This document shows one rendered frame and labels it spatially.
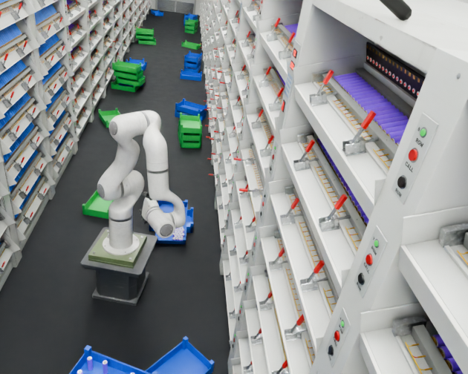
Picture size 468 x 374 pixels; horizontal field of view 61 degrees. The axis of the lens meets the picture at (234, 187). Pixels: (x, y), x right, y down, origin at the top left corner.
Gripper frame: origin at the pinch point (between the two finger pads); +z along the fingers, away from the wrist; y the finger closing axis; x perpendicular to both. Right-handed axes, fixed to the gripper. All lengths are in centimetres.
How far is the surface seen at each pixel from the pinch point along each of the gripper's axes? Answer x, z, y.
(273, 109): -20, -58, 62
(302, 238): -7, -102, 32
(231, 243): -53, -8, -21
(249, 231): -32, -48, 7
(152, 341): -8, -24, -67
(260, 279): -22, -74, 0
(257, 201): -27, -54, 24
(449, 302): 24, -157, 53
